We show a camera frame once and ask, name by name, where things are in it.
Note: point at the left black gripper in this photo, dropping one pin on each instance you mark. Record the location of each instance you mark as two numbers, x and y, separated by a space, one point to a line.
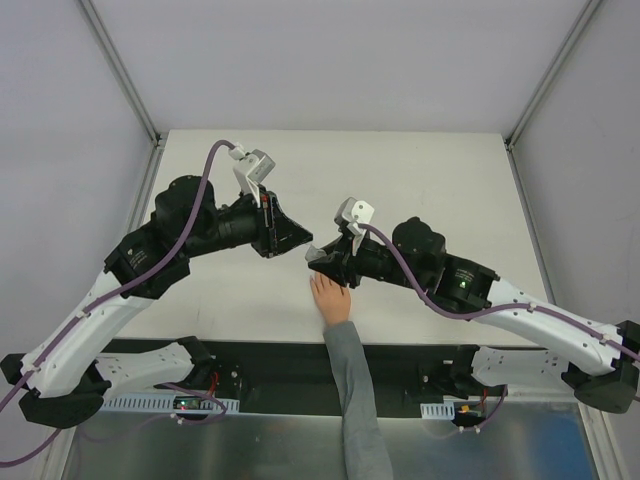
266 225

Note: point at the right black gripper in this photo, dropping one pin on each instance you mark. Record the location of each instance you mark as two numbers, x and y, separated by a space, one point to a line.
347 261

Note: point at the clear nail polish bottle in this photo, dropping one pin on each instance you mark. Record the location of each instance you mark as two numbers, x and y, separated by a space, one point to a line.
314 254

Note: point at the grey sleeved forearm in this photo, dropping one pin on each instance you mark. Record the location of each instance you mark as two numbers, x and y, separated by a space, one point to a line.
365 452

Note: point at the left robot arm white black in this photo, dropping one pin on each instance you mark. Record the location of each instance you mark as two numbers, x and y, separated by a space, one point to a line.
69 378

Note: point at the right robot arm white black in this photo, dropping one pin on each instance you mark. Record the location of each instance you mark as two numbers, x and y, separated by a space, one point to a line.
598 362

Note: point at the person hand long nails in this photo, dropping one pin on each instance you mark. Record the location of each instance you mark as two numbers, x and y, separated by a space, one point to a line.
332 300

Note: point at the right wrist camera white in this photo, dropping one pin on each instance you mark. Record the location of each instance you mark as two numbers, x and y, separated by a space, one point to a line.
352 214

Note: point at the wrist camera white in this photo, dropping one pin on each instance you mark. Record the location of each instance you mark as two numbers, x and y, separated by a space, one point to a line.
250 169
352 214

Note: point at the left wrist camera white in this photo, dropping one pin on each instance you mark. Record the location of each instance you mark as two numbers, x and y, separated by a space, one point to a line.
250 169

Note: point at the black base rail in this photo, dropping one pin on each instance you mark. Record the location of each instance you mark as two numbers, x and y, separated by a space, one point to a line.
296 378

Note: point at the left aluminium frame post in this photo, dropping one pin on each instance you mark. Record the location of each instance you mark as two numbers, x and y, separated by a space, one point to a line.
118 68

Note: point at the aluminium frame post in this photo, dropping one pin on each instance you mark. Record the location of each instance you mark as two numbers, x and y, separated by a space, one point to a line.
571 40
118 68

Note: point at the right white cable duct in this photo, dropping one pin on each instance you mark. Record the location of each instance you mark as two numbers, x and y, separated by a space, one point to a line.
449 410

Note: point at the white cable duct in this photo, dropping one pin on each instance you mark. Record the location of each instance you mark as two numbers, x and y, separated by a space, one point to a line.
449 410
168 403

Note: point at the left white cable duct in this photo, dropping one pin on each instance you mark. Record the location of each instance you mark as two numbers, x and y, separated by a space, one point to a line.
168 403

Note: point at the right aluminium frame post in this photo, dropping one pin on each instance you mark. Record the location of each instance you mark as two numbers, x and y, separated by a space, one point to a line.
571 40

